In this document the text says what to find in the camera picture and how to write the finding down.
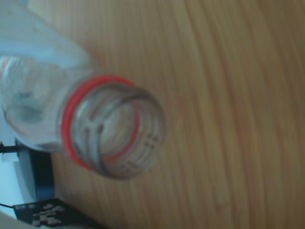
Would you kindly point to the clear bottle nutrition panel label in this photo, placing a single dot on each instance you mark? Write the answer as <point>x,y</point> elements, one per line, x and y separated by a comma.
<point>107,128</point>

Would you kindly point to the grey cardboard box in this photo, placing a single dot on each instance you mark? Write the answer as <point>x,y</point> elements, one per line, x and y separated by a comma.
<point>43,214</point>

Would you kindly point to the black round stand base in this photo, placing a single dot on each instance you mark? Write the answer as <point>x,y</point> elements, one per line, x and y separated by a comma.
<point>35,171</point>

